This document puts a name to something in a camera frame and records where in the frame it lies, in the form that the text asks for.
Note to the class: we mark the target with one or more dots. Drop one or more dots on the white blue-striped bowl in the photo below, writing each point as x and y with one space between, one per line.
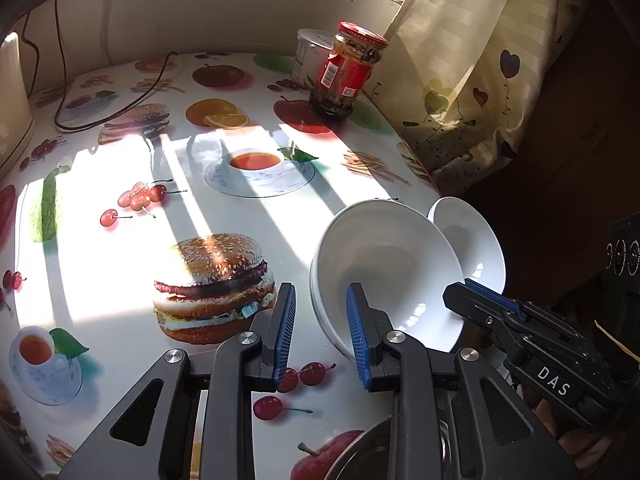
395 260
465 240

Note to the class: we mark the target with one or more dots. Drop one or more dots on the stainless steel bowl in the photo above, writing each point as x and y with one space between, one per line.
370 455

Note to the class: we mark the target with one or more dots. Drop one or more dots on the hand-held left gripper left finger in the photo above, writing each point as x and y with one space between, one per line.
285 330

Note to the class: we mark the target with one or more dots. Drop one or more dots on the glass jar red label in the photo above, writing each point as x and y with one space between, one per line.
342 72

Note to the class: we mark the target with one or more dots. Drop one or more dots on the cream heart print curtain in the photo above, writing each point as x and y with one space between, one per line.
475 35

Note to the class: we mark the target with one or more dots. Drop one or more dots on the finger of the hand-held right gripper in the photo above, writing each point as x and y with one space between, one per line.
472 307
500 296

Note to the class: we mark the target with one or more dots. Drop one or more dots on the food print tablecloth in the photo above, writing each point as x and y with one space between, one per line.
125 260

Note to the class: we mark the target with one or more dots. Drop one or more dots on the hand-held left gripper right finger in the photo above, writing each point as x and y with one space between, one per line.
357 335

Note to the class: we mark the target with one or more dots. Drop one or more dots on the person's right hand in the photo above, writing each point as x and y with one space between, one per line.
575 447

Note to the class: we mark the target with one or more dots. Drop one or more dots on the white electric kettle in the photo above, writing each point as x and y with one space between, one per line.
15 110

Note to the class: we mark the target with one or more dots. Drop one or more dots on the translucent plastic container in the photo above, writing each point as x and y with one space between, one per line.
312 57

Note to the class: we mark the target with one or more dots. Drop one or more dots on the brown wooden cabinet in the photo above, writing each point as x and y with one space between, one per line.
575 135

